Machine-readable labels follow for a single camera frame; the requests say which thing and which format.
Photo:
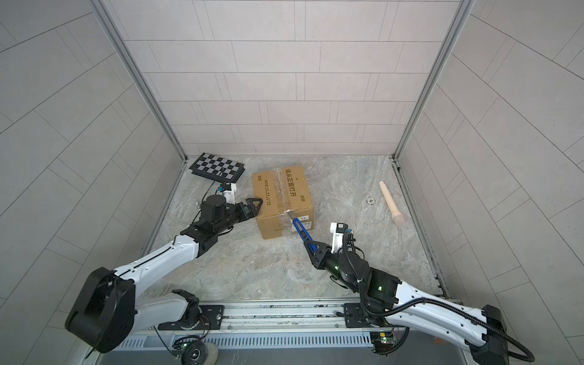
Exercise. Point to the blue box cutter knife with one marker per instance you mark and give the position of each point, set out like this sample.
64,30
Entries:
299,227

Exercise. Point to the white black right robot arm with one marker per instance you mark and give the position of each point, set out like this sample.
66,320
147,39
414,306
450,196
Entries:
386,300

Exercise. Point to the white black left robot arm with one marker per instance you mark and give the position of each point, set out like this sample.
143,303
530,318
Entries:
108,308

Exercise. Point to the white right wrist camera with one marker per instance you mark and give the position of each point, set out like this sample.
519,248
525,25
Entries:
338,231

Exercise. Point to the green circuit board right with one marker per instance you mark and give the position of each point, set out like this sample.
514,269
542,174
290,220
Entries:
383,342

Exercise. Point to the brown cardboard express box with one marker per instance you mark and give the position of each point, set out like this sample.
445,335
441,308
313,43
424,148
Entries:
271,224

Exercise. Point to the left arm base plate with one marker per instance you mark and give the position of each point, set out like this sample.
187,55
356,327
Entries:
205,317

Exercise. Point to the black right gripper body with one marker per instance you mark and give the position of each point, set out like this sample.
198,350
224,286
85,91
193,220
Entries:
330,263

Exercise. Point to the black white chessboard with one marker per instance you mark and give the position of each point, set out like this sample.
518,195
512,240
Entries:
216,168

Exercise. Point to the round black speaker device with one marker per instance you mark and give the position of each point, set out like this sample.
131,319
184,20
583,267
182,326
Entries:
194,351

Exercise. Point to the aluminium corner post right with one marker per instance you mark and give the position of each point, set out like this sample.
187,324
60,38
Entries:
449,42

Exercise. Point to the cream plastic handle tool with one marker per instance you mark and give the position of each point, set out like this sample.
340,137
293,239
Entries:
397,216

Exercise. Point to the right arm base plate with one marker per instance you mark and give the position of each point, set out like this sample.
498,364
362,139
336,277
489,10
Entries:
356,318

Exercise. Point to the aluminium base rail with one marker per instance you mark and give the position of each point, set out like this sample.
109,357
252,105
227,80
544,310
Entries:
282,332

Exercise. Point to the clear packing tape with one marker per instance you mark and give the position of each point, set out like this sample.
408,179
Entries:
281,178

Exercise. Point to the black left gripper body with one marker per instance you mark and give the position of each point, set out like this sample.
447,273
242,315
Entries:
240,215

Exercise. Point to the aluminium corner post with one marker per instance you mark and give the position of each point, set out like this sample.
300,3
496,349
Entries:
449,42
119,45

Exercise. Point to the aluminium corner post left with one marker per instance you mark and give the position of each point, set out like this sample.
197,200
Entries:
119,45

